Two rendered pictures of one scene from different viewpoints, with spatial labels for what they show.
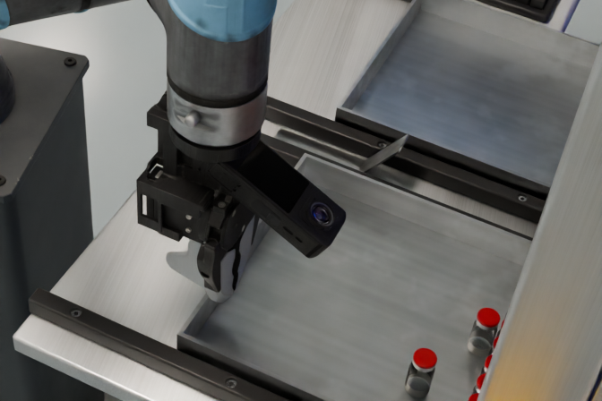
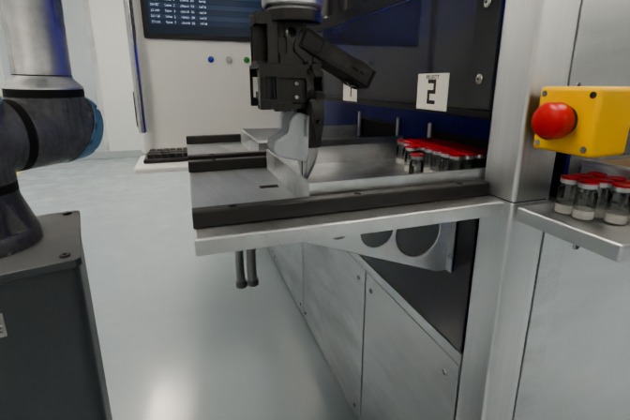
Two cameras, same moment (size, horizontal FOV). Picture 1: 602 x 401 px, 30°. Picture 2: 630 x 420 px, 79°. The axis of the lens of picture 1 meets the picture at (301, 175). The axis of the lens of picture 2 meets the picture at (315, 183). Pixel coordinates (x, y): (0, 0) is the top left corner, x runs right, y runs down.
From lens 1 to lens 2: 79 cm
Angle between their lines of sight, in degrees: 45
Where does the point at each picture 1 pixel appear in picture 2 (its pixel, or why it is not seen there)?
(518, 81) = not seen: hidden behind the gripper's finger
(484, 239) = (363, 153)
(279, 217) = (350, 60)
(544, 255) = not seen: outside the picture
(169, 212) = (281, 88)
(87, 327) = (248, 207)
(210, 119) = not seen: outside the picture
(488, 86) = not seen: hidden behind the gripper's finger
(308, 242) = (367, 71)
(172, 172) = (275, 59)
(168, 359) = (314, 199)
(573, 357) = not seen: outside the picture
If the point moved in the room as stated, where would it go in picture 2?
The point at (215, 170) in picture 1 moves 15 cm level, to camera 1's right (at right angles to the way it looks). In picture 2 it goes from (307, 38) to (388, 46)
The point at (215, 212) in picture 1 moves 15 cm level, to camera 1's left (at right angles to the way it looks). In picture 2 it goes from (314, 69) to (196, 66)
